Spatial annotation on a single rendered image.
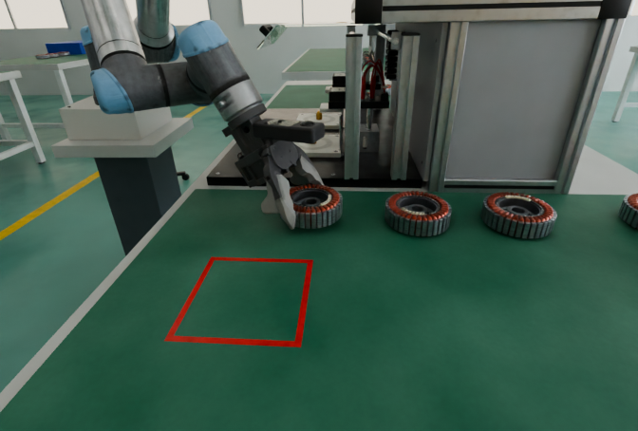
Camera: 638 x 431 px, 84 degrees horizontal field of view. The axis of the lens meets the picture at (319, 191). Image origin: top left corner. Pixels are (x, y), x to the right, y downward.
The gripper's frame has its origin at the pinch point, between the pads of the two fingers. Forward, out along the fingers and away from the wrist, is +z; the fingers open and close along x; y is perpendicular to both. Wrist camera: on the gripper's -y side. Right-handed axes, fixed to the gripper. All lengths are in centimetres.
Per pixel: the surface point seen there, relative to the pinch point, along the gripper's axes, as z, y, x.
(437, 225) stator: 11.1, -18.0, -2.4
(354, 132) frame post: -6.9, -6.9, -15.7
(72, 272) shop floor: -6, 161, -24
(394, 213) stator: 6.7, -12.5, -2.3
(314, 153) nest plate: -5.6, 9.2, -24.5
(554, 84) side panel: 2.8, -40.5, -27.7
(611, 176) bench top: 31, -45, -43
